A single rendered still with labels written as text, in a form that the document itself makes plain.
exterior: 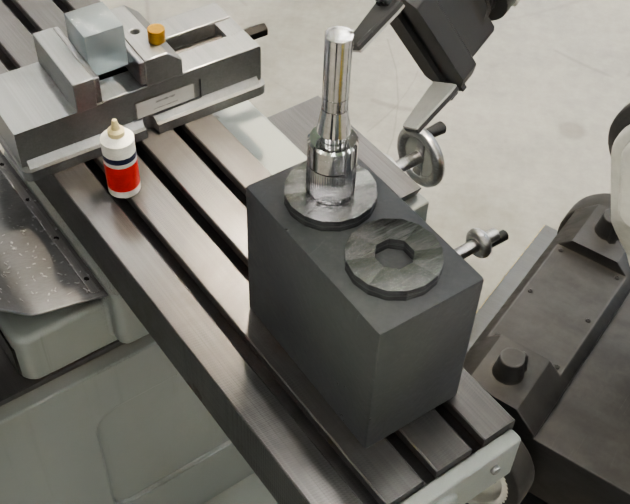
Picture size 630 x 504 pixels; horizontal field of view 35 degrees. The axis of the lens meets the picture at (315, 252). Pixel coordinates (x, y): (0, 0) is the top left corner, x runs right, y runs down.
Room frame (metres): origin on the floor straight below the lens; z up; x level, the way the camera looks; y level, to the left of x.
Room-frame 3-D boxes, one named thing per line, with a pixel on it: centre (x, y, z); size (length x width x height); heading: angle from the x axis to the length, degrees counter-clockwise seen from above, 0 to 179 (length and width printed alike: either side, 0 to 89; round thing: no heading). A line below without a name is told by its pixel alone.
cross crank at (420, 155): (1.28, -0.15, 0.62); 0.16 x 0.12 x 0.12; 128
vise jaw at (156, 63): (1.05, 0.24, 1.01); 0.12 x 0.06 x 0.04; 35
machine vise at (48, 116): (1.04, 0.26, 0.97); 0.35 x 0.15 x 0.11; 125
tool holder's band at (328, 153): (0.68, -0.01, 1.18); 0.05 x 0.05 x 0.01
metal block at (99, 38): (1.02, 0.28, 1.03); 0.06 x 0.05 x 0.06; 35
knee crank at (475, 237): (1.18, -0.26, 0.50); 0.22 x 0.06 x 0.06; 128
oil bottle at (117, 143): (0.88, 0.24, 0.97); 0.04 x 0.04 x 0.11
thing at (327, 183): (0.68, -0.01, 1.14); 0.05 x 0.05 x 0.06
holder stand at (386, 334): (0.64, -0.04, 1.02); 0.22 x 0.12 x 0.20; 36
